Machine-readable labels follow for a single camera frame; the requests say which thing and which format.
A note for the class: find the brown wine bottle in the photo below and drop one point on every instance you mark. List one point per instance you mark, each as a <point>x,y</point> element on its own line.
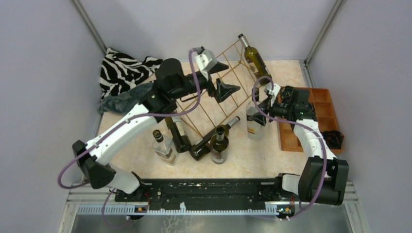
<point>219,144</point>

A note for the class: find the wooden compartment tray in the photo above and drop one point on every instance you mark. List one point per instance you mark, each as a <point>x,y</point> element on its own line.
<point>321,103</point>

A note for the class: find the zebra striped cloth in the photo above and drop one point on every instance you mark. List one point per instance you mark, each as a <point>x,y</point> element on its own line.
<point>121,72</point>

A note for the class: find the clear liquor bottle left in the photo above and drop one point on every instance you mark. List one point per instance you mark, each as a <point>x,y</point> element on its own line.
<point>164,148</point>

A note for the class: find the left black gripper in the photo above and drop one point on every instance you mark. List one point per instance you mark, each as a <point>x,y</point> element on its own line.
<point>224,91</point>

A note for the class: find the black rolled belt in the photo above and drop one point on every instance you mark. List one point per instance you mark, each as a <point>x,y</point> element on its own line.
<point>334,139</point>

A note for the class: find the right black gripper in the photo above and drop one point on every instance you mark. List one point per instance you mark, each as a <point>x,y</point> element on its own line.
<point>266,106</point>

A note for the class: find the dark bottle lying down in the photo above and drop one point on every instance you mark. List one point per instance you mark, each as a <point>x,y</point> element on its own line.
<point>202,148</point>

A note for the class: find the clear square liquor bottle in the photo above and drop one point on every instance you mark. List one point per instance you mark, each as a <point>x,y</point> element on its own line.
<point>255,131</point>

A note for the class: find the grey plush cloth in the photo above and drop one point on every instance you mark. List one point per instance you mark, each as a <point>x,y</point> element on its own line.
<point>125,101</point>

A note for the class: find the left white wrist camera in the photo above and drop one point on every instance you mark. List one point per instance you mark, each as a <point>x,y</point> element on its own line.
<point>205,60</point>

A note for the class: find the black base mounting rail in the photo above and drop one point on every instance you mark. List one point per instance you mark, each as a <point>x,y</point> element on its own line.
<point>213,196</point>

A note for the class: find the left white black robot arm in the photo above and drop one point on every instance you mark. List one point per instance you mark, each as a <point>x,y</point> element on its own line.
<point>94,156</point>

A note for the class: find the olive green wine bottle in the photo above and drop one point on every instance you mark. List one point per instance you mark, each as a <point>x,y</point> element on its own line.
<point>255,61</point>

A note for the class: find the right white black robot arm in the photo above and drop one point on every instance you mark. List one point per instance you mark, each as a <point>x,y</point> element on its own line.
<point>324,177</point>

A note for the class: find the dark bottle leaning on rack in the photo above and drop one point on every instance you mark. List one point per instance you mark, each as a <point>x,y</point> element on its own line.
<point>179,135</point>

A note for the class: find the gold wire wine rack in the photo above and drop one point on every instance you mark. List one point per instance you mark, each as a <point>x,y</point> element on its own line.
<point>210,113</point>

